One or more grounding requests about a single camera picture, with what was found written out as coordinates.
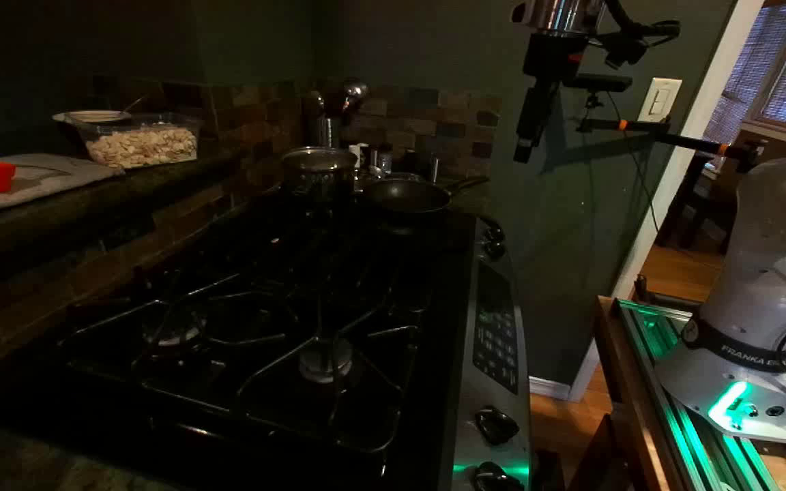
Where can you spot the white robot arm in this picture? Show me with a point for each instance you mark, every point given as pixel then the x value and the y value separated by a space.
pixel 729 358

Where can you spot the black frying pan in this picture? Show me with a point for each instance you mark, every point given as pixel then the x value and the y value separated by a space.
pixel 410 195

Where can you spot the black gas stove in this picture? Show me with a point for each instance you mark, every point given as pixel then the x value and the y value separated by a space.
pixel 324 351

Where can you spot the steel pot with lid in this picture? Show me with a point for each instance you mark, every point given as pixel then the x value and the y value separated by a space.
pixel 318 174

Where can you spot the utensil holder with utensils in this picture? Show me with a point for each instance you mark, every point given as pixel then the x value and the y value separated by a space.
pixel 331 114

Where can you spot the glass dish of popcorn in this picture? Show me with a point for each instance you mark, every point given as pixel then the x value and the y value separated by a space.
pixel 144 144

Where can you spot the white plate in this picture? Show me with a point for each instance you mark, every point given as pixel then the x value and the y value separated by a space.
pixel 90 116

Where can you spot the white cutting board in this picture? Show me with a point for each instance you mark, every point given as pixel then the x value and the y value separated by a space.
pixel 44 176

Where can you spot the black camera on tripod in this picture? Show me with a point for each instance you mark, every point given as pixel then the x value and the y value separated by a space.
pixel 560 36

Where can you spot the white wall light switch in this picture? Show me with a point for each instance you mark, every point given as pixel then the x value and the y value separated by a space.
pixel 658 99

